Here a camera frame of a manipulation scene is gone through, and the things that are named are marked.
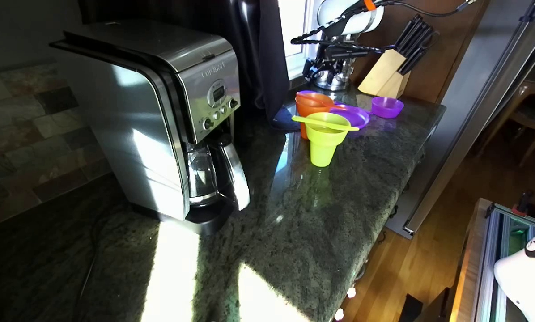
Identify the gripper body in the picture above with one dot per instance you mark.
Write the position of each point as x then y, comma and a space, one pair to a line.
335, 65

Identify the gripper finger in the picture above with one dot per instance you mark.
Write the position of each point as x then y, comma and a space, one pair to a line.
311, 69
341, 77

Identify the purple plastic cup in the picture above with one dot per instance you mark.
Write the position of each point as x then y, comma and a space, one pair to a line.
307, 92

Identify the orange plastic bowl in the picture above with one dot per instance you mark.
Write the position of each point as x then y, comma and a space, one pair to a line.
314, 106

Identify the wooden knife block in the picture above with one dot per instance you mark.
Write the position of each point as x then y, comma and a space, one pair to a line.
384, 74

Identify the green plastic knife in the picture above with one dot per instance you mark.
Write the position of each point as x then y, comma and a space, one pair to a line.
325, 124

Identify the purple plastic bowl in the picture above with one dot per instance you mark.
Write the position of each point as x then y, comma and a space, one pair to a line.
387, 107

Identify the orange plastic cup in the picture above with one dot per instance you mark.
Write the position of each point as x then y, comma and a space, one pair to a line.
304, 127

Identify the green plastic bowl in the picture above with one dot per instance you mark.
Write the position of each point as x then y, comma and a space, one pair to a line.
325, 134

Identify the green plastic cup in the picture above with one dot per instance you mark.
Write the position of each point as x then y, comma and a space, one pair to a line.
322, 154

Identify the silver metal pot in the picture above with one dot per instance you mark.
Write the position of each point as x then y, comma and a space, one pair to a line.
332, 82

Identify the purple plastic plate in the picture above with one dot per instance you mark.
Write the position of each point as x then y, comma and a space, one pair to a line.
354, 120

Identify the window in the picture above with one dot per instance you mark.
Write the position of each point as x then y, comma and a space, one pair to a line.
294, 27

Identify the blue cloth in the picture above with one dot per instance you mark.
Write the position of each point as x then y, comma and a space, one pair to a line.
286, 120

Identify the set of black knives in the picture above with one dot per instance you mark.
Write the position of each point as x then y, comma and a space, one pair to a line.
414, 40

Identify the wooden cabinet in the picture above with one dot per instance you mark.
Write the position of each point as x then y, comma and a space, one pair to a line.
446, 49

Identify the stainless steel refrigerator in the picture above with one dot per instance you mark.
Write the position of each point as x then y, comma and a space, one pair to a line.
477, 89

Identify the glass coffee carafe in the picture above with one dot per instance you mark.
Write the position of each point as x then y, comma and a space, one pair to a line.
214, 172

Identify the silver coffee maker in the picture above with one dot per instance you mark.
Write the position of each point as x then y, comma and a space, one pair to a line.
129, 116

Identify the red clamp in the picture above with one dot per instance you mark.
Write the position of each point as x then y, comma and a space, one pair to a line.
522, 205

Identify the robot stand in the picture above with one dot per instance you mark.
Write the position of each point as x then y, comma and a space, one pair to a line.
482, 268

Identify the black box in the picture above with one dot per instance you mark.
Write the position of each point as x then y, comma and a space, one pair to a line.
411, 308

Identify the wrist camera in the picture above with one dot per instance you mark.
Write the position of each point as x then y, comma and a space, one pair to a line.
347, 52

